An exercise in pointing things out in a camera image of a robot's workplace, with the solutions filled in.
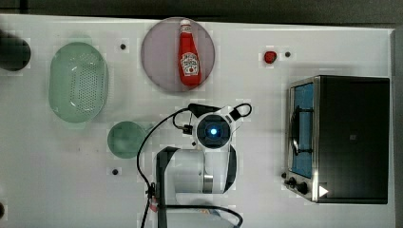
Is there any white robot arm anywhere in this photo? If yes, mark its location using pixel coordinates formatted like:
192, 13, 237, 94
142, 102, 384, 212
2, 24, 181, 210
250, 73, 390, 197
154, 104, 242, 228

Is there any green mug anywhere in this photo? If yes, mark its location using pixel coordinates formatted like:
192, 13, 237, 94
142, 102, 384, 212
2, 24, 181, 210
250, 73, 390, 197
107, 121, 153, 159

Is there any red ketchup bottle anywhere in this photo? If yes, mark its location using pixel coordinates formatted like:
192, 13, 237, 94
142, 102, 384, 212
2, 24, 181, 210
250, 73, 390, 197
178, 19, 202, 87

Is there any small red tomato toy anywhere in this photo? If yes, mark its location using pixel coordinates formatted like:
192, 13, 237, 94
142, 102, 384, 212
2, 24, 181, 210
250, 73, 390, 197
263, 51, 277, 65

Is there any green oval colander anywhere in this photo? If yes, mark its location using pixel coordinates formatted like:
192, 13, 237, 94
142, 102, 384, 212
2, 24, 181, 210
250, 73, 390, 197
48, 41, 108, 128

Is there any black silver toaster oven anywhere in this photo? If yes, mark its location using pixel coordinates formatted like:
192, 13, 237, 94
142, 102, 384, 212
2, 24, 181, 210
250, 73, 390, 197
281, 75, 391, 204

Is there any black pan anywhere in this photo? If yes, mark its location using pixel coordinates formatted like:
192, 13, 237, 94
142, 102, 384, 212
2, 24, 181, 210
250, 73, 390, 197
0, 30, 31, 71

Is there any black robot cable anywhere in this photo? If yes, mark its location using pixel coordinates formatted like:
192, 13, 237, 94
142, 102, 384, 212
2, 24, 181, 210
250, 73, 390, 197
136, 103, 253, 228

